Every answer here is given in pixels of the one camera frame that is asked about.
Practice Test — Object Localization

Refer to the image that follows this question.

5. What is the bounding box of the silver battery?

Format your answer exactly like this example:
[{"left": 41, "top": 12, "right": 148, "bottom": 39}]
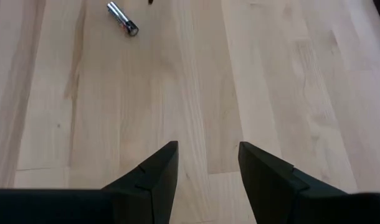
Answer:
[{"left": 107, "top": 1, "right": 140, "bottom": 37}]

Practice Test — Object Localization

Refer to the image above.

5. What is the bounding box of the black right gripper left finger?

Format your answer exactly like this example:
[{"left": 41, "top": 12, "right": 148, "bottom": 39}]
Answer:
[{"left": 101, "top": 141, "right": 179, "bottom": 224}]

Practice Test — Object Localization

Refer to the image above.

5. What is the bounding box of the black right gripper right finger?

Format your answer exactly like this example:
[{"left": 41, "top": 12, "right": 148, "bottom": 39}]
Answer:
[{"left": 239, "top": 142, "right": 349, "bottom": 224}]

